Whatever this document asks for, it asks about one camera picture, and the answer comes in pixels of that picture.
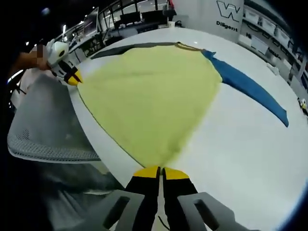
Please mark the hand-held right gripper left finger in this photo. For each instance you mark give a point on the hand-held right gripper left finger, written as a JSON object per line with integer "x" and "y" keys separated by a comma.
{"x": 146, "y": 199}

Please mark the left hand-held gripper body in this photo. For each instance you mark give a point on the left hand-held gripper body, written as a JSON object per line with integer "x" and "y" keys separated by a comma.
{"x": 57, "y": 51}

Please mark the rows of white storage bins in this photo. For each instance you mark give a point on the rows of white storage bins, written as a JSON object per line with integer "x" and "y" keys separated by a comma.
{"x": 260, "y": 43}

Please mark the grey mesh office chair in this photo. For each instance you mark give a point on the grey mesh office chair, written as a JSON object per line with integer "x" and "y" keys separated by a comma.
{"x": 48, "y": 115}

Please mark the silver computer monitor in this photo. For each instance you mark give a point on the silver computer monitor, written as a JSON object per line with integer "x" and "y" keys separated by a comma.
{"x": 91, "y": 22}

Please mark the white lumpy object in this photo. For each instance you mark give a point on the white lumpy object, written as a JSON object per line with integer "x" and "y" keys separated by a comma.
{"x": 274, "y": 69}

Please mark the person's torso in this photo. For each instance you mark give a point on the person's torso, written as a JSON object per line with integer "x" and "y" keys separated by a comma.
{"x": 25, "y": 77}

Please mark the red hanging cloth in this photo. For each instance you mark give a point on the red hanging cloth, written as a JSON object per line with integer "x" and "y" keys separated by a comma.
{"x": 172, "y": 6}

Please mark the white paper cup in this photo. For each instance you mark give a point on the white paper cup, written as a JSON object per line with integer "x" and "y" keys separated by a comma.
{"x": 171, "y": 24}

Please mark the grey metal shelving rack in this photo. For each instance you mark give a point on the grey metal shelving rack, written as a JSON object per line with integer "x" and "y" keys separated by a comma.
{"x": 291, "y": 72}
{"x": 250, "y": 27}

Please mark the black computer monitor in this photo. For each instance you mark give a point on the black computer monitor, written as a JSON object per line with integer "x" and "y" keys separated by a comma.
{"x": 130, "y": 18}
{"x": 151, "y": 15}

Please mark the person's legs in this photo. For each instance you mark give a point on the person's legs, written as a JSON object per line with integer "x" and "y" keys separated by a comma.
{"x": 72, "y": 183}

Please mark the yellow long-sleeved garment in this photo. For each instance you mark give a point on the yellow long-sleeved garment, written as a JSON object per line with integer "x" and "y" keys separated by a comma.
{"x": 149, "y": 101}

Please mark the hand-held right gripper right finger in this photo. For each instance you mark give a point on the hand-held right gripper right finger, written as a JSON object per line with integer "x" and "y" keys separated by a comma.
{"x": 175, "y": 199}

